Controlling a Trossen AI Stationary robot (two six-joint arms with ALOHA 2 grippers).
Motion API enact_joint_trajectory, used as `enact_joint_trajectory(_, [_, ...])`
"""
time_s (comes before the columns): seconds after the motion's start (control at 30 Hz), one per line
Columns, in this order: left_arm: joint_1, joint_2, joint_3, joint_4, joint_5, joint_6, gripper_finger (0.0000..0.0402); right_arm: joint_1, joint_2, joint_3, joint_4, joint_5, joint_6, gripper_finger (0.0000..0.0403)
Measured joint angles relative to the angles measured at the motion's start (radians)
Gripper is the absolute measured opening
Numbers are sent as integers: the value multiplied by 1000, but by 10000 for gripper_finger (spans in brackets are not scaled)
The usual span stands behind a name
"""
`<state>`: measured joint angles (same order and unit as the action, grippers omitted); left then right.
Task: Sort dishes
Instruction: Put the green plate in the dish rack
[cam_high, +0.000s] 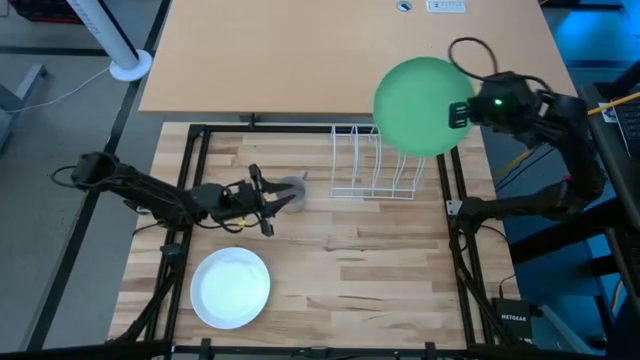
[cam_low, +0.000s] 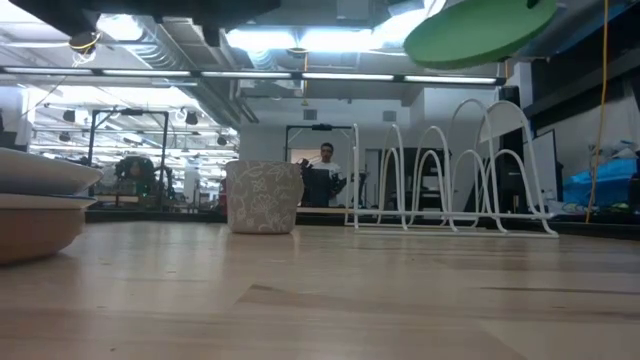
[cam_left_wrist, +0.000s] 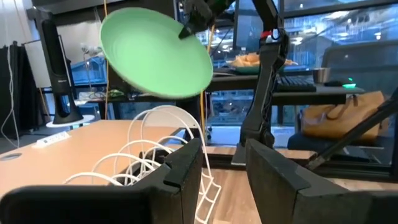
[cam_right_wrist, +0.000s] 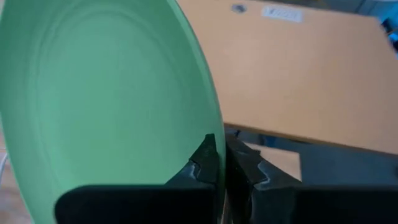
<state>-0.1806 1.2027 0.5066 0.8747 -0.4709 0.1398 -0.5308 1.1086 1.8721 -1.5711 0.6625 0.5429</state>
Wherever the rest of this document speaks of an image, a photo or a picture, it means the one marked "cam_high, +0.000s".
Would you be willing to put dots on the frame joint bracket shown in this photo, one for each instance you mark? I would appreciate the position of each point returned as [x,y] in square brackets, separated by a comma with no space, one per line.
[172,254]

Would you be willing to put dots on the green plate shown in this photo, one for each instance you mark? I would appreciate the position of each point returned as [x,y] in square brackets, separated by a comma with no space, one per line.
[415,105]

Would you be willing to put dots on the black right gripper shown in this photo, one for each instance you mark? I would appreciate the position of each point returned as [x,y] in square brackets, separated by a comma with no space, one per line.
[505,102]

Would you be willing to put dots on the white ceramic plate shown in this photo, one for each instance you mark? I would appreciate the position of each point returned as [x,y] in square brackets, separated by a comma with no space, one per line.
[230,287]

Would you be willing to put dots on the white label tag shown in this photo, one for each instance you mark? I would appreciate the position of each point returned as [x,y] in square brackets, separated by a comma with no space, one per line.
[608,112]

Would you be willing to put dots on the tan wooden desk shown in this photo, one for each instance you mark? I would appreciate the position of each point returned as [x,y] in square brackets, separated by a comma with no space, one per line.
[275,55]

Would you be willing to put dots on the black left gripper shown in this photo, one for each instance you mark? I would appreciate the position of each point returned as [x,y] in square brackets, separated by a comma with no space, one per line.
[225,202]

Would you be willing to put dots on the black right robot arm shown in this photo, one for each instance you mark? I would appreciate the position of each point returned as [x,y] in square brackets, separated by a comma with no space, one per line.
[580,150]

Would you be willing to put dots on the black aluminium table frame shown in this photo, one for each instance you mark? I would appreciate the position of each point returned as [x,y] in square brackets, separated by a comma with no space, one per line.
[280,129]

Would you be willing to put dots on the white power strip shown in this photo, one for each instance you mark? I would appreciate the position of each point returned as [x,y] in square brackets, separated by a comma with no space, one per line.
[445,6]

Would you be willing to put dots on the silver metal frame bracket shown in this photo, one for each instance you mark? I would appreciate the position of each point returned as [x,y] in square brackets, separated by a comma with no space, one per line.
[453,207]

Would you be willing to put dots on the black plastic crate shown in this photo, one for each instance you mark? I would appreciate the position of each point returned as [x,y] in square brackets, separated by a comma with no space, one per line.
[40,10]

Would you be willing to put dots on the black Netgear network switch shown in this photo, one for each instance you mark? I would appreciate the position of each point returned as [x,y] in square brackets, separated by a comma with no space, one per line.
[512,320]

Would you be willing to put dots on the grey metal table leg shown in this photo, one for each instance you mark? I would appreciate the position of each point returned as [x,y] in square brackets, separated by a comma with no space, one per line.
[20,95]

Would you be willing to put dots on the white pole with round base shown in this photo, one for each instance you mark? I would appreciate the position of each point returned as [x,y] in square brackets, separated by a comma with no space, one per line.
[107,30]

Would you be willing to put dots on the black laptop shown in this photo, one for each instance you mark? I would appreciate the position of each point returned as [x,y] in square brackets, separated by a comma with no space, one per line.
[630,125]

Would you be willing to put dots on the grey floral patterned cup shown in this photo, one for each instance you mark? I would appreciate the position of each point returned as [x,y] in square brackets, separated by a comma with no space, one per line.
[299,203]

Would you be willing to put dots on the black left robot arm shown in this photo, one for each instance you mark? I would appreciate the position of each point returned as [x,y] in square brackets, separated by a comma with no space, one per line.
[140,187]

